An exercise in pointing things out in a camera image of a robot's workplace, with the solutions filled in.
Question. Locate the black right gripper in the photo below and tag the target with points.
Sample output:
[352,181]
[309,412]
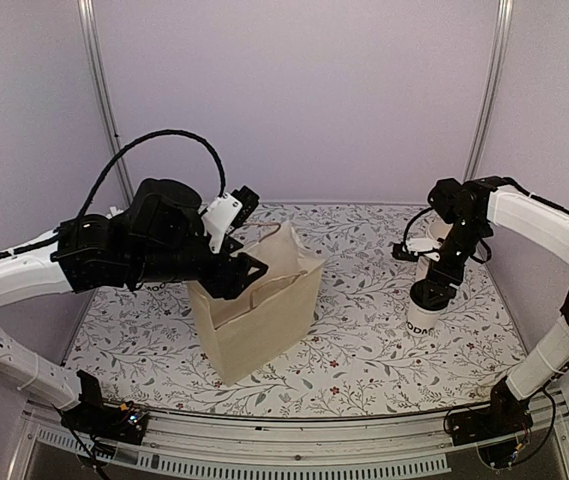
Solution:
[435,271]

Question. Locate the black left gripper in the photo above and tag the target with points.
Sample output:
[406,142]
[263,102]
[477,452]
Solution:
[229,278]

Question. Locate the white paper coffee cup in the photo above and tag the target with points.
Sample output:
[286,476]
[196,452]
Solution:
[421,322]

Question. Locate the cream paper bag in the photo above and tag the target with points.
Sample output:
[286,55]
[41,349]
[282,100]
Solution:
[272,315]

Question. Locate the black plastic cup lid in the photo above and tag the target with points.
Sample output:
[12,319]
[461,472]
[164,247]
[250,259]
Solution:
[430,296]

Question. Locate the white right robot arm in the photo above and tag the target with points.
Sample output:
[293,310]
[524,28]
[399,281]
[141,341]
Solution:
[473,210]

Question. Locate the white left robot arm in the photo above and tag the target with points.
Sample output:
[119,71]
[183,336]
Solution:
[166,235]

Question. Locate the stack of white paper cups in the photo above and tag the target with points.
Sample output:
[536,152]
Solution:
[437,230]

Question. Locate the cup of white straws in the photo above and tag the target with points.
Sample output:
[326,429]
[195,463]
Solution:
[117,214]

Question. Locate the floral patterned table mat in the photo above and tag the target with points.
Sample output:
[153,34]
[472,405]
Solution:
[358,359]

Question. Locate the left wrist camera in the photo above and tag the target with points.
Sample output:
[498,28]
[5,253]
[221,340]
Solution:
[228,210]

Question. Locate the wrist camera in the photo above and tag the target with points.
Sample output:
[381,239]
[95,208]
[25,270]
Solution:
[228,210]
[415,248]

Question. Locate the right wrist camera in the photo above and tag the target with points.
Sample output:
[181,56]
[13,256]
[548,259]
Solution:
[415,248]

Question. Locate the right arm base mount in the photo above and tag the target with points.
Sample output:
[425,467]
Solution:
[499,432]

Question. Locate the metal front rail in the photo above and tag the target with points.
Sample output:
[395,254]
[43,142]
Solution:
[188,445]

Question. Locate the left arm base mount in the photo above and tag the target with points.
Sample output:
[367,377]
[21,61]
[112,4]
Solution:
[124,423]

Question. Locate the left aluminium frame post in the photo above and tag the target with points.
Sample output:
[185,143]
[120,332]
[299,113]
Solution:
[89,29]

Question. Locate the aluminium frame post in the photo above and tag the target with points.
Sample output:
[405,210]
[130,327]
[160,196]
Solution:
[89,29]
[498,54]

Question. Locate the right aluminium frame post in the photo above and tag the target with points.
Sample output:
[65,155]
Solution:
[498,54]

